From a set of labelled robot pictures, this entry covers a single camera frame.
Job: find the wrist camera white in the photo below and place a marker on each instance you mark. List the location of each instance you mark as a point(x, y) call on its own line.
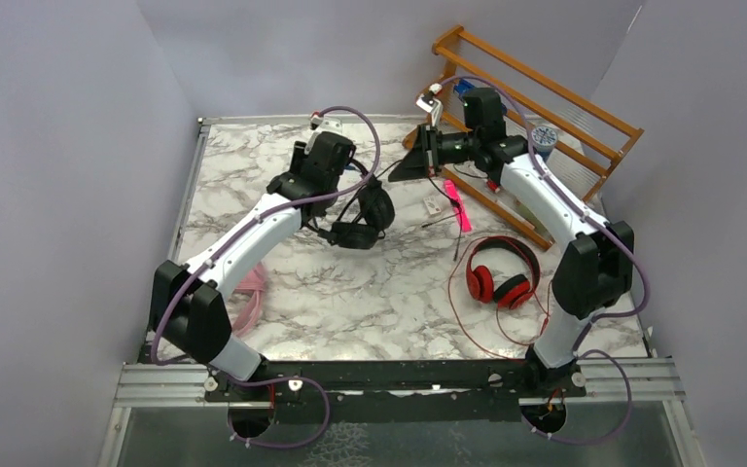
point(429, 102)
point(319, 124)

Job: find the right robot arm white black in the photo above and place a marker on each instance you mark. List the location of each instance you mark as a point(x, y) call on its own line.
point(596, 267)

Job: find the red black headphones with cable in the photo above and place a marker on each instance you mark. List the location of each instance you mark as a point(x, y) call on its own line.
point(503, 276)

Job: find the blue white round container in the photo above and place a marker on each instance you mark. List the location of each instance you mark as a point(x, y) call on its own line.
point(544, 140)

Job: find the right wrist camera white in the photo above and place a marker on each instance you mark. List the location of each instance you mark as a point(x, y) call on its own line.
point(429, 102)

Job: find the pink highlighter marker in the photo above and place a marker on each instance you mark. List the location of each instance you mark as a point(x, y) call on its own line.
point(459, 209)

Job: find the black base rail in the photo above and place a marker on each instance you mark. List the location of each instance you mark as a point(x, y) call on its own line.
point(310, 392)

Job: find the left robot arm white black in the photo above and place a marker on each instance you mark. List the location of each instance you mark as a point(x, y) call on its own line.
point(188, 301)

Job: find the small white card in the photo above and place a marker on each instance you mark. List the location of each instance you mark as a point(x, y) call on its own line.
point(432, 207)

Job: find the orange wooden rack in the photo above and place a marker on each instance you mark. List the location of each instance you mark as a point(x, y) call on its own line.
point(592, 141)

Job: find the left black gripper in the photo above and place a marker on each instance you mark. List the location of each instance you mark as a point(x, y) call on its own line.
point(300, 154)

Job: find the blue black tool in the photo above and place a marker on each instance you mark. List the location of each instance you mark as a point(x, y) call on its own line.
point(461, 87)

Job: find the black blue headphones with cable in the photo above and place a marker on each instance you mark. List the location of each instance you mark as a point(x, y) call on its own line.
point(376, 215)

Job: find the pink headphones with cable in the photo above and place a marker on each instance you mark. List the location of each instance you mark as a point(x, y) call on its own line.
point(254, 285)

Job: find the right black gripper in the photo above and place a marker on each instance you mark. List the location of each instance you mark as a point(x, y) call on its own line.
point(414, 164)

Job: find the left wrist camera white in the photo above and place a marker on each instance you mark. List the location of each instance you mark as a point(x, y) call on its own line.
point(319, 124)

